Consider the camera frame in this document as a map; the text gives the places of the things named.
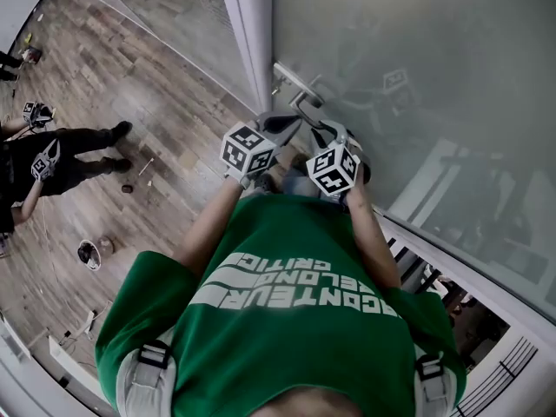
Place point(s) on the person's left shoe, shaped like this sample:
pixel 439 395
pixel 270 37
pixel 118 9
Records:
pixel 265 183

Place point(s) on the red and white object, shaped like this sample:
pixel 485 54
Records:
pixel 33 54

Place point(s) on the grey wrist band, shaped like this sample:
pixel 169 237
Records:
pixel 239 180

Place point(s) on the glass partition with blinds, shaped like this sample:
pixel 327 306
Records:
pixel 182 15

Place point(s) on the small yellow object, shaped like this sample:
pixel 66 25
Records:
pixel 28 37

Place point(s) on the brown cardboard piece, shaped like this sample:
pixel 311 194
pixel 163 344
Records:
pixel 189 159

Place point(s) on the white bucket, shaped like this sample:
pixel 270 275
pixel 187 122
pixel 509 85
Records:
pixel 89 254

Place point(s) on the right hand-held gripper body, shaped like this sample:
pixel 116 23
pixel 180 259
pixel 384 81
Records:
pixel 332 170

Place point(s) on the white stick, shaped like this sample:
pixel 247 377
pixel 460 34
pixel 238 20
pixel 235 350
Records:
pixel 147 167

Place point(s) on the person's right forearm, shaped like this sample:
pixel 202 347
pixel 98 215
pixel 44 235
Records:
pixel 375 241

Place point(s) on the person's right shoe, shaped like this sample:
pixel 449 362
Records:
pixel 299 160

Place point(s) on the person's left forearm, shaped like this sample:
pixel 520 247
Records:
pixel 208 228

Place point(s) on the person's right leg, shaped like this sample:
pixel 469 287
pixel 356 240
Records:
pixel 297 183

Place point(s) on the small black object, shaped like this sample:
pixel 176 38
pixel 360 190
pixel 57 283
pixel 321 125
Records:
pixel 127 188

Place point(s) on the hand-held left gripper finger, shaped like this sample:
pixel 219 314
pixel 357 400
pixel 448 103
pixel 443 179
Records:
pixel 280 119
pixel 289 130

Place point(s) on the person's shoe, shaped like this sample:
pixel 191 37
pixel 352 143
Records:
pixel 265 183
pixel 299 160

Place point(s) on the white desk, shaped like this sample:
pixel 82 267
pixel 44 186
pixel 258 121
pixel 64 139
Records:
pixel 26 376

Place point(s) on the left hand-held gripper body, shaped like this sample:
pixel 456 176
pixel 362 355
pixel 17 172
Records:
pixel 243 150

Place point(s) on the green printed t-shirt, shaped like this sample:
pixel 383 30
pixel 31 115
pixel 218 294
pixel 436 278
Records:
pixel 282 319

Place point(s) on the frosted glass door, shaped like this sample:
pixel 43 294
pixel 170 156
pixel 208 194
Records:
pixel 434 102

